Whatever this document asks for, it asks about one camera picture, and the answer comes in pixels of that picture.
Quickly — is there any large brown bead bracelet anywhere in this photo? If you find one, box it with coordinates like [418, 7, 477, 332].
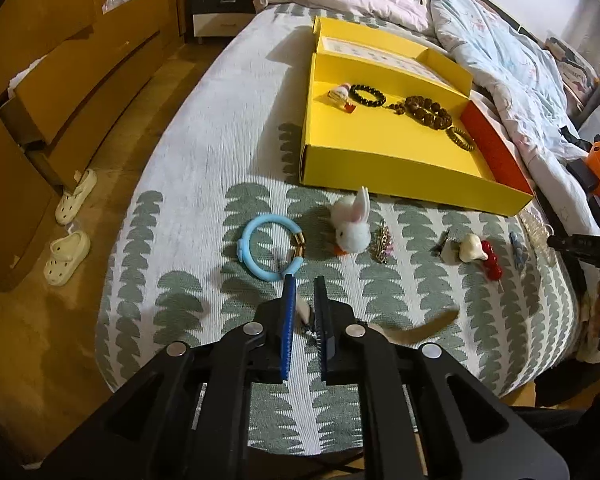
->
[389, 95, 454, 131]

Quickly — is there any light blue bracelet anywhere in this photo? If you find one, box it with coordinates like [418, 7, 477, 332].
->
[241, 214, 307, 281]

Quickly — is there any wooden wardrobe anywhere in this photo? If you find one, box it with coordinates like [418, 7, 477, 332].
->
[0, 0, 191, 293]

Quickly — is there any black bead bracelet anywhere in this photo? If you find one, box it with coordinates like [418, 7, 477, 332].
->
[349, 83, 385, 109]

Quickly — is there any printed pillow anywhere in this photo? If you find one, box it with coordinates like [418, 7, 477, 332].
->
[545, 37, 600, 107]

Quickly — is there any red bead hairpin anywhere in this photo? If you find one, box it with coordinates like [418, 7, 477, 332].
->
[480, 240, 506, 292]

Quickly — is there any dark blue case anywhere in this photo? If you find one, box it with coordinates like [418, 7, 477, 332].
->
[566, 159, 599, 192]

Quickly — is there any black cloth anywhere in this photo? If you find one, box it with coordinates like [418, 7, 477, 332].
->
[560, 127, 594, 154]

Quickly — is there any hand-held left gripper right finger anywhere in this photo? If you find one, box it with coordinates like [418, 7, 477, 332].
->
[313, 275, 569, 480]

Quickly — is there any gold crown hair clip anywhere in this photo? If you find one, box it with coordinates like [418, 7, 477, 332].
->
[370, 219, 394, 264]

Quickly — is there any cream slipper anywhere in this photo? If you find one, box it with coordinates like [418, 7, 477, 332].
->
[43, 230, 91, 287]
[55, 169, 97, 225]

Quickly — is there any santa hat charm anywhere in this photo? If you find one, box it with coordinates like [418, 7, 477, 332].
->
[329, 84, 358, 114]

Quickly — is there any small brown bead bracelet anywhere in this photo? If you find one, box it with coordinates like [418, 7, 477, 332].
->
[447, 127, 476, 152]

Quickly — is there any black strap wristwatch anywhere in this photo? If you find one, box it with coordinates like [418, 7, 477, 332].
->
[292, 297, 459, 348]

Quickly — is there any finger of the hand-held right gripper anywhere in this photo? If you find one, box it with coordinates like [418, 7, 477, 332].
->
[547, 233, 600, 262]

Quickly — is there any cream heart hair clip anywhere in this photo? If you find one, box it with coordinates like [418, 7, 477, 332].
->
[440, 233, 482, 264]

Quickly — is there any white plush rabbit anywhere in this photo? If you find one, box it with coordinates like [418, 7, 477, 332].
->
[330, 186, 372, 257]

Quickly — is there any yellow cardboard box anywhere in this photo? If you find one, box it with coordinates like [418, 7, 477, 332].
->
[299, 16, 535, 217]

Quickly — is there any white nightstand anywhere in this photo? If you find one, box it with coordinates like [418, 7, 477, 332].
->
[187, 0, 259, 44]

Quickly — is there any small blue hairpin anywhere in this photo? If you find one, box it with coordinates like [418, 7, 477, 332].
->
[509, 232, 526, 272]

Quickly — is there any pearl hair claw clip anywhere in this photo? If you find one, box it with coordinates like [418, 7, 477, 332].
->
[520, 210, 557, 267]

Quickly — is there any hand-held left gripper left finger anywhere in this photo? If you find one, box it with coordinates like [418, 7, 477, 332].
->
[35, 275, 297, 480]

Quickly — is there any light blue printed quilt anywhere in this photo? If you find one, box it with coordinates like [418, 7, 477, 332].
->
[415, 0, 597, 221]

